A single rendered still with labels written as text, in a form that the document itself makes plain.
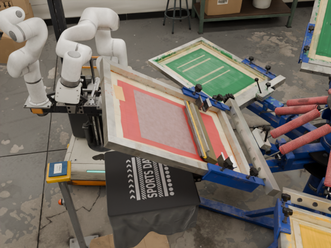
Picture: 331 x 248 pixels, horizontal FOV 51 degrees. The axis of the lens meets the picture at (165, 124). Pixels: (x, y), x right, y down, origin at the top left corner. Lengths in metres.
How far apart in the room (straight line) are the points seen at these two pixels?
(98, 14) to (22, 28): 0.39
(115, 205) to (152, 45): 3.35
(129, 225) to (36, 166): 1.68
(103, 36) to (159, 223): 1.05
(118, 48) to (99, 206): 1.56
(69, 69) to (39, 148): 2.24
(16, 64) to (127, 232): 1.07
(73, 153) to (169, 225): 1.34
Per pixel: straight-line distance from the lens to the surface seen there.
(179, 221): 2.00
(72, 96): 1.51
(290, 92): 4.32
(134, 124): 1.52
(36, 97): 2.19
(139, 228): 1.99
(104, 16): 1.64
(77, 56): 1.41
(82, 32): 1.58
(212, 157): 1.63
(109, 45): 1.88
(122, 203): 1.86
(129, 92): 1.70
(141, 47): 4.87
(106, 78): 1.62
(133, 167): 2.01
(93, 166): 2.93
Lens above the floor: 2.49
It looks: 43 degrees down
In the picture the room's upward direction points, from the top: 1 degrees clockwise
